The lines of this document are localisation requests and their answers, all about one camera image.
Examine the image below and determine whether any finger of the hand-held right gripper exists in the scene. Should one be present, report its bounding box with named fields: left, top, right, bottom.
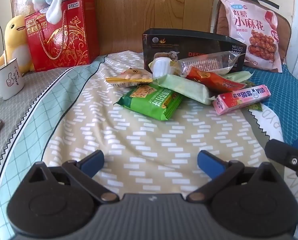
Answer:
left=265, top=139, right=298, bottom=174

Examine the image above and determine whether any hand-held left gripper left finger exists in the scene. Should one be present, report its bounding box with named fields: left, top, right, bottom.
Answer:
left=26, top=150, right=120, bottom=203

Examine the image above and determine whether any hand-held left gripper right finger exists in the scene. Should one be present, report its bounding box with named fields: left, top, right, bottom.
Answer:
left=186, top=150, right=275, bottom=203

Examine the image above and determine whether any small dark green packet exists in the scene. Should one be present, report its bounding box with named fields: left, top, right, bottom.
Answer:
left=245, top=102, right=264, bottom=112

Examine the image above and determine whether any pink candy box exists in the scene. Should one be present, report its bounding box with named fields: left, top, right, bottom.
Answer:
left=212, top=87, right=272, bottom=116

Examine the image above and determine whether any light green leaf packet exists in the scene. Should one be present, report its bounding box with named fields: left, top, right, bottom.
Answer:
left=157, top=74, right=212, bottom=105

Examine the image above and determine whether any orange sausage packet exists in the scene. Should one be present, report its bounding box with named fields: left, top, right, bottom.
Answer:
left=186, top=66, right=247, bottom=93

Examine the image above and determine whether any green cracker packet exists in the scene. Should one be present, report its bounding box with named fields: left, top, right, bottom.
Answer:
left=114, top=82, right=184, bottom=121

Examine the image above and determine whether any pale green wrapper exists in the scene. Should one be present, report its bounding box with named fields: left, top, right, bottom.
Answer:
left=223, top=70, right=255, bottom=83

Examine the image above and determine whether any yellow edged snack packet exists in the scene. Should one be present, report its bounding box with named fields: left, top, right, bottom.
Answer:
left=105, top=67, right=153, bottom=88

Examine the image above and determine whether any clear biscuit packet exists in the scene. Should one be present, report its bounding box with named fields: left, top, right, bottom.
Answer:
left=180, top=51, right=245, bottom=76

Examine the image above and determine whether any white jelly cup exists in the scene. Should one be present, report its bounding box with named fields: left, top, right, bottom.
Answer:
left=149, top=57, right=182, bottom=80

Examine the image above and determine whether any black sheep print box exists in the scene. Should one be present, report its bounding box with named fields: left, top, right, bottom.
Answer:
left=142, top=28, right=247, bottom=75

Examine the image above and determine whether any patterned bedsheet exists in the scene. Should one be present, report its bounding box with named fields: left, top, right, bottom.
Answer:
left=0, top=51, right=298, bottom=240

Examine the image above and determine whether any blue checkered cloth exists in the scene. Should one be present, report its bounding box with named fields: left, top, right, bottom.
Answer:
left=242, top=64, right=298, bottom=147

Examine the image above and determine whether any white enamel mug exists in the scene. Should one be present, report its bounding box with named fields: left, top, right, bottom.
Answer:
left=0, top=58, right=25, bottom=101

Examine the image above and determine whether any red gift box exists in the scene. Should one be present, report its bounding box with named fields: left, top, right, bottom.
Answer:
left=24, top=0, right=101, bottom=72

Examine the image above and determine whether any brown seat cushion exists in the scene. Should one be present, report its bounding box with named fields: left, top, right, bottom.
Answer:
left=213, top=0, right=292, bottom=64

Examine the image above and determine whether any large pink snack bag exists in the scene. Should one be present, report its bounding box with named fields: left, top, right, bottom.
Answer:
left=218, top=0, right=283, bottom=73

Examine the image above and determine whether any yellow duck plush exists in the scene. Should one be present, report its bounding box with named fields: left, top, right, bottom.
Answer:
left=0, top=14, right=35, bottom=72

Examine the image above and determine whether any wooden headboard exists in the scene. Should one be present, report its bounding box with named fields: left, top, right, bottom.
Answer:
left=10, top=0, right=215, bottom=55

